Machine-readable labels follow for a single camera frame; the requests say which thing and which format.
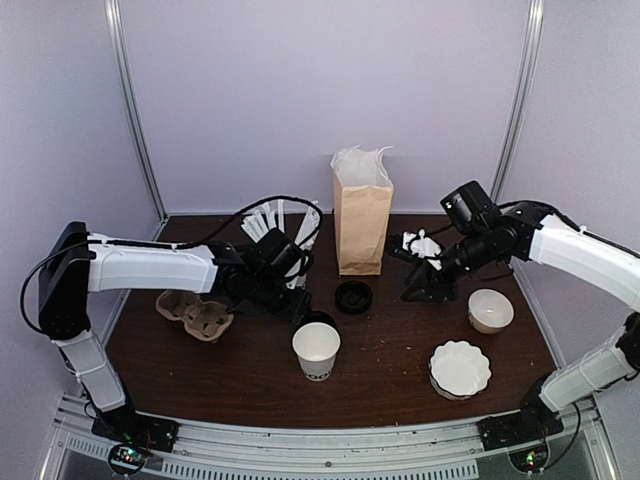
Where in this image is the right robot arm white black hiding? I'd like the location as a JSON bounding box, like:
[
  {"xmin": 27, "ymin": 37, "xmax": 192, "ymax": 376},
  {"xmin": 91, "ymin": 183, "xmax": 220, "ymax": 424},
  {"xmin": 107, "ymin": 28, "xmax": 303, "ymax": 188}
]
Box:
[{"xmin": 385, "ymin": 180, "xmax": 639, "ymax": 442}]

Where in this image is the white cup holding straws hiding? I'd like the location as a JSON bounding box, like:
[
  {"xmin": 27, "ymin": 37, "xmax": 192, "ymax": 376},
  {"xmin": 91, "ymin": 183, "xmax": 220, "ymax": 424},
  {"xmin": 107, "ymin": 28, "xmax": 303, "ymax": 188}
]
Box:
[{"xmin": 286, "ymin": 275, "xmax": 306, "ymax": 289}]

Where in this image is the white plastic bag liner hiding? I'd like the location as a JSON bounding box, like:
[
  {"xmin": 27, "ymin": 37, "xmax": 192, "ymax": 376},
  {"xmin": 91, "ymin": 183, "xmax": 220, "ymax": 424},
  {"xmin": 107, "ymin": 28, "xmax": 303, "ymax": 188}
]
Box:
[{"xmin": 330, "ymin": 145, "xmax": 393, "ymax": 188}]

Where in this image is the left aluminium corner post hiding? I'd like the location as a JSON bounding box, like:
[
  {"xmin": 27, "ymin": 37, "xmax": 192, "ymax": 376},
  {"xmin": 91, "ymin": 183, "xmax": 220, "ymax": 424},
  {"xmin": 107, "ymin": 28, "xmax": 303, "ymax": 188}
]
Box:
[{"xmin": 104, "ymin": 0, "xmax": 168, "ymax": 222}]

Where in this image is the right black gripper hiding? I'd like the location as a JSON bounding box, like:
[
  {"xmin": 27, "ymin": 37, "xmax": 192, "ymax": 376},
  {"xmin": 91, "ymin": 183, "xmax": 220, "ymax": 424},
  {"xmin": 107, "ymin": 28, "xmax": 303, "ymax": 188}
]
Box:
[{"xmin": 400, "ymin": 228, "xmax": 496, "ymax": 305}]

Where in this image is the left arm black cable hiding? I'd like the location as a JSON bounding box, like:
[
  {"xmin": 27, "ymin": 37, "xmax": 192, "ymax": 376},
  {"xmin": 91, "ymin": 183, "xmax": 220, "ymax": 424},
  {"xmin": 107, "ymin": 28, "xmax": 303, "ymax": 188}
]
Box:
[{"xmin": 19, "ymin": 194, "xmax": 321, "ymax": 341}]

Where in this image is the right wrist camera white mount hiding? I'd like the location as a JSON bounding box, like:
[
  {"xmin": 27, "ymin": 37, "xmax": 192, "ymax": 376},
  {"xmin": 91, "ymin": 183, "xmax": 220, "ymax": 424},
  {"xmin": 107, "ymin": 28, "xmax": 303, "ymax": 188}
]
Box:
[{"xmin": 385, "ymin": 229, "xmax": 443, "ymax": 270}]

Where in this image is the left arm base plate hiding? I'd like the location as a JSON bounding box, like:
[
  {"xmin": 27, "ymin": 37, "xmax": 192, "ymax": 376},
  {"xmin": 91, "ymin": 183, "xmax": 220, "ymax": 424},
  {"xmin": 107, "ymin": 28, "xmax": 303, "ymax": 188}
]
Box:
[{"xmin": 91, "ymin": 411, "xmax": 179, "ymax": 453}]

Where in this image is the white round bowl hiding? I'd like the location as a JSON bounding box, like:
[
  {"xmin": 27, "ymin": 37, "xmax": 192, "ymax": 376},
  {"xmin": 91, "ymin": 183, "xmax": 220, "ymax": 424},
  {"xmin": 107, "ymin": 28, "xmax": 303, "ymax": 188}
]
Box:
[{"xmin": 468, "ymin": 289, "xmax": 515, "ymax": 334}]

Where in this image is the white scalloped dish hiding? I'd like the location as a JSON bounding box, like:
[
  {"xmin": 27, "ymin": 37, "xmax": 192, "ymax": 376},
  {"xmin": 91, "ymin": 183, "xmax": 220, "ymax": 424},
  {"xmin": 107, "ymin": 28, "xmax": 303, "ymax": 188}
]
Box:
[{"xmin": 428, "ymin": 340, "xmax": 492, "ymax": 400}]

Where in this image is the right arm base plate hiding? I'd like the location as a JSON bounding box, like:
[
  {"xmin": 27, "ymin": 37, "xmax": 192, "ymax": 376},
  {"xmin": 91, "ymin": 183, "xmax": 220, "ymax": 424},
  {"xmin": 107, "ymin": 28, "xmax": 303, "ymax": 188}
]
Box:
[{"xmin": 476, "ymin": 409, "xmax": 564, "ymax": 451}]

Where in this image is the brown paper bag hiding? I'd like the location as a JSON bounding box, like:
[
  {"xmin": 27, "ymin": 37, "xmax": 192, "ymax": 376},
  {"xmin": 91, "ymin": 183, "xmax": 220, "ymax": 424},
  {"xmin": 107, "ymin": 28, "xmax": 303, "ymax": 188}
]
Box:
[{"xmin": 334, "ymin": 176, "xmax": 394, "ymax": 276}]

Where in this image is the cardboard cup carrier tray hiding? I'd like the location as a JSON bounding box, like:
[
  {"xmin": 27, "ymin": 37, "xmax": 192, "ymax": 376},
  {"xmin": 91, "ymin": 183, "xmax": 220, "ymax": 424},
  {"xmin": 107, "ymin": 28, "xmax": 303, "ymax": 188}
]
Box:
[{"xmin": 155, "ymin": 290, "xmax": 234, "ymax": 343}]

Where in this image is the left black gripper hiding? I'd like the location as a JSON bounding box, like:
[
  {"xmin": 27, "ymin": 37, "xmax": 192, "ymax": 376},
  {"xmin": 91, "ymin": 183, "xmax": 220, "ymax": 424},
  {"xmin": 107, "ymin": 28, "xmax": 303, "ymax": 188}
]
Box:
[{"xmin": 248, "ymin": 275, "xmax": 311, "ymax": 326}]

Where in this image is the aluminium front rail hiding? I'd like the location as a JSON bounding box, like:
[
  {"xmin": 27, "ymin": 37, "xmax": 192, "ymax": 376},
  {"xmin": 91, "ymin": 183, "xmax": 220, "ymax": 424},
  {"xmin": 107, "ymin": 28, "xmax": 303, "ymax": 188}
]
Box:
[{"xmin": 49, "ymin": 384, "xmax": 609, "ymax": 480}]

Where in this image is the black plastic cup lid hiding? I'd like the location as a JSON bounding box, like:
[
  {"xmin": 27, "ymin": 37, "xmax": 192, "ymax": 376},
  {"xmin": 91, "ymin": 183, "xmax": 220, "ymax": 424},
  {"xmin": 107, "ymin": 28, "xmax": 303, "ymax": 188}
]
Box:
[{"xmin": 299, "ymin": 310, "xmax": 337, "ymax": 329}]

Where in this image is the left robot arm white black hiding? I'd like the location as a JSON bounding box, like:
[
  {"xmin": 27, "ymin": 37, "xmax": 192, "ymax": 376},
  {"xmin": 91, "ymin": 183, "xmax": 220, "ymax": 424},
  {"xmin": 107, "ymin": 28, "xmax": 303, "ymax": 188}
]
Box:
[{"xmin": 28, "ymin": 222, "xmax": 313, "ymax": 444}]

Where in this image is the white paper coffee cup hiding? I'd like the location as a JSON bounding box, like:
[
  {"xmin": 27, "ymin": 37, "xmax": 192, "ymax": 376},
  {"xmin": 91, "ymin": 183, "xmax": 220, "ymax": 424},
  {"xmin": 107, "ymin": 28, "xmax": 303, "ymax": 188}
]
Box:
[{"xmin": 292, "ymin": 322, "xmax": 341, "ymax": 382}]

